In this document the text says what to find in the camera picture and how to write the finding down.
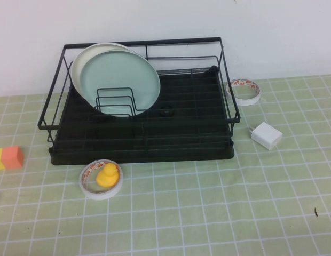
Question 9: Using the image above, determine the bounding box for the yellow rubber duck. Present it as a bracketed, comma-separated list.
[95, 163, 121, 187]

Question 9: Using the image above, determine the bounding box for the light green plate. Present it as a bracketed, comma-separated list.
[79, 50, 162, 118]

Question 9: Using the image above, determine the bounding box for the green checked tablecloth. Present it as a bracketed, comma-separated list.
[0, 75, 331, 256]

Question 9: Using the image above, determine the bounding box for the white plate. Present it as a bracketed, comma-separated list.
[69, 42, 140, 100]

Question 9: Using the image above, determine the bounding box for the black wire dish rack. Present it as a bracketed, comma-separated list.
[37, 36, 241, 166]

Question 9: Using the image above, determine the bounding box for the orange block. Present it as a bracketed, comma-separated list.
[1, 146, 24, 170]

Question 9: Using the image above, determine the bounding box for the white tape roll red print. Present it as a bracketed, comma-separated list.
[79, 159, 125, 201]
[225, 78, 263, 107]

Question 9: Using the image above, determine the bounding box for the white USB charger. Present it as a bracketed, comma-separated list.
[247, 122, 284, 151]

